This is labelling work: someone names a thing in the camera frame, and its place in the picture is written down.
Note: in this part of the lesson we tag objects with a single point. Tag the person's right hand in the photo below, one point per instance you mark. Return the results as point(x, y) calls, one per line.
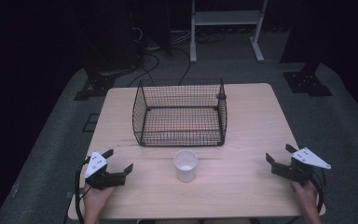
point(306, 194)

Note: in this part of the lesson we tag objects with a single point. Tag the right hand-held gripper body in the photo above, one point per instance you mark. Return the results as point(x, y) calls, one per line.
point(295, 171)

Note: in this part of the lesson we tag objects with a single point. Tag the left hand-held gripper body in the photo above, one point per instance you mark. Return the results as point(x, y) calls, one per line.
point(95, 164)

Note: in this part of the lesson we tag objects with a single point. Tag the black square floor frame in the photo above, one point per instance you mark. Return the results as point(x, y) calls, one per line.
point(90, 123)

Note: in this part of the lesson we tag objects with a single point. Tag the white plastic cup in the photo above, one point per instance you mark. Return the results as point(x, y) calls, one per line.
point(185, 166)

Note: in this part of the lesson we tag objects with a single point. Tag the white metal stand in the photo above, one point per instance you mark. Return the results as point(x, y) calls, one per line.
point(227, 17)

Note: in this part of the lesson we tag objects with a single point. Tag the person's left hand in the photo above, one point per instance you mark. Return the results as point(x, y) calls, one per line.
point(97, 199)

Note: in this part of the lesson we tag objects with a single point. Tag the black stand base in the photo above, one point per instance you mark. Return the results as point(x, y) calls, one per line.
point(96, 87)
point(307, 82)

